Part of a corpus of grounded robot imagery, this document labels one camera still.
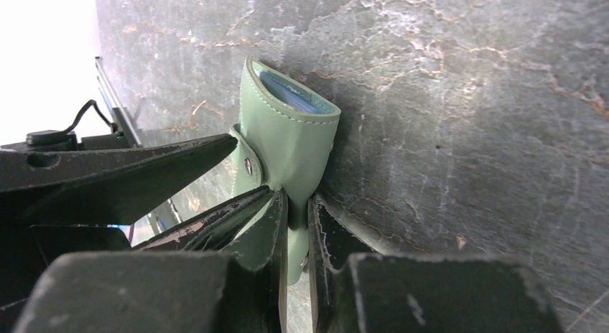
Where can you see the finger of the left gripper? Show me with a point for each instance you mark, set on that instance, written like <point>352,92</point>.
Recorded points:
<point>102,187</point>

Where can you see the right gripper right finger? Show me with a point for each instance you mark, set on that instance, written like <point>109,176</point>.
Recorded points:
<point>356,289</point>

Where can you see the green card holder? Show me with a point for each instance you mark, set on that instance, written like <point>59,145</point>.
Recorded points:
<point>285,134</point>

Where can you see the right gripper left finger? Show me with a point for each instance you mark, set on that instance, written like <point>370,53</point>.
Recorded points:
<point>230,277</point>

